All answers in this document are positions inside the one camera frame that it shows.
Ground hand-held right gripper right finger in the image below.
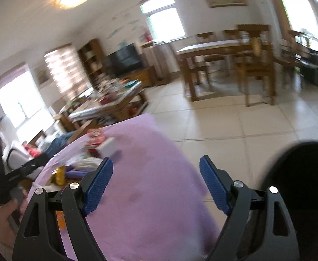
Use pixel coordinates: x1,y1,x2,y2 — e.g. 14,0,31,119
199,155,301,261

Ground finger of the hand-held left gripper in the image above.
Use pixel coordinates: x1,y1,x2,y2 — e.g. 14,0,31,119
5,154,51,182

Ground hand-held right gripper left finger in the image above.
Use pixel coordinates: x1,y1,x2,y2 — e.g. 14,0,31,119
11,156,114,261

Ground person's left hand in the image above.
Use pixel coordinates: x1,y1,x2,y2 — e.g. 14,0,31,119
0,190,29,237

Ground grey sofa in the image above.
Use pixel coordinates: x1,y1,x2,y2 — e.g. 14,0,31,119
1,141,49,182

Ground red cushion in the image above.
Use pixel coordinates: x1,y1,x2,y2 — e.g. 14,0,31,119
23,143,44,159

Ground white crumpled paper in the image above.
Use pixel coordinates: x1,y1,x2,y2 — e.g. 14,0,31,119
72,158,103,172

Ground yellow snack packet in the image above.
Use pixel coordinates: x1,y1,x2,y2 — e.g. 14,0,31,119
50,166,67,187

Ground blue cloth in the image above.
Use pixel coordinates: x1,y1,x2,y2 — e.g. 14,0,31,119
43,132,78,156

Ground small white box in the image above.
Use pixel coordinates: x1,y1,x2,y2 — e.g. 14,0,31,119
96,137,122,156

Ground red snack packet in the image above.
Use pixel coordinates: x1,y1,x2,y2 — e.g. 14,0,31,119
86,129,105,149

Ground purple tablecloth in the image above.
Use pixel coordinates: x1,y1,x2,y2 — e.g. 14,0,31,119
28,113,225,261

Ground large bright living room window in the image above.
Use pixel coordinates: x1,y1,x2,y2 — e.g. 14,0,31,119
0,69,55,140

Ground wooden coffee table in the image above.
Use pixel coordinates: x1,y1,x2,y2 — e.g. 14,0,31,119
67,79,149,127

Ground clutter of coffee table things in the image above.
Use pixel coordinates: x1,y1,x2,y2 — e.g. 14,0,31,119
72,77,144,109

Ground striped window blind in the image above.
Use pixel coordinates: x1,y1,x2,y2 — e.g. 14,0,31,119
44,45,94,99

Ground wooden television cabinet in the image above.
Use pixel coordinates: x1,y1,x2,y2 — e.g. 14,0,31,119
115,67,157,88

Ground wooden dining chair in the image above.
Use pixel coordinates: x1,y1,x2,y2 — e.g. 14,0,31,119
274,30,312,88
196,32,228,70
222,28,247,45
234,24,277,107

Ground wooden bookshelf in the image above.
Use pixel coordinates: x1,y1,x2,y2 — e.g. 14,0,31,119
77,38,105,87

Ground black television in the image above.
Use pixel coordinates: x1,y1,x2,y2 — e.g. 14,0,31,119
103,43,144,78

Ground tall wooden side stand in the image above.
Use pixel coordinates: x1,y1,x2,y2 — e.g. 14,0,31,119
141,41,176,84

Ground wooden dining table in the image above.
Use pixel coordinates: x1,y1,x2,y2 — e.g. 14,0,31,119
175,39,274,102

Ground black cabinet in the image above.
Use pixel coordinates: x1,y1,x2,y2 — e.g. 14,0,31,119
300,48,318,86

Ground white framed window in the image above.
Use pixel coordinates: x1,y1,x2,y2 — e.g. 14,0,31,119
140,0,189,42

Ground blue wall stickers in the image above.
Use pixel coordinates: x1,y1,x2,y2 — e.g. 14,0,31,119
105,8,141,40

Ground bright window with wooden frame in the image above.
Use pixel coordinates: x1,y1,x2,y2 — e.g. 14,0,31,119
277,0,318,50

